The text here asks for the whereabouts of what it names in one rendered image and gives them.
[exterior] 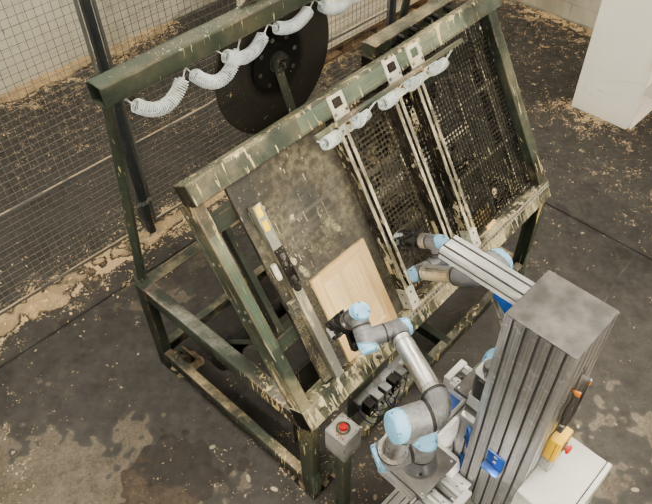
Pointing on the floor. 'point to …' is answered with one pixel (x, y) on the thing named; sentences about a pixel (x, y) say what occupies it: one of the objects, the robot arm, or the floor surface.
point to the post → (343, 481)
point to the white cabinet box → (623, 63)
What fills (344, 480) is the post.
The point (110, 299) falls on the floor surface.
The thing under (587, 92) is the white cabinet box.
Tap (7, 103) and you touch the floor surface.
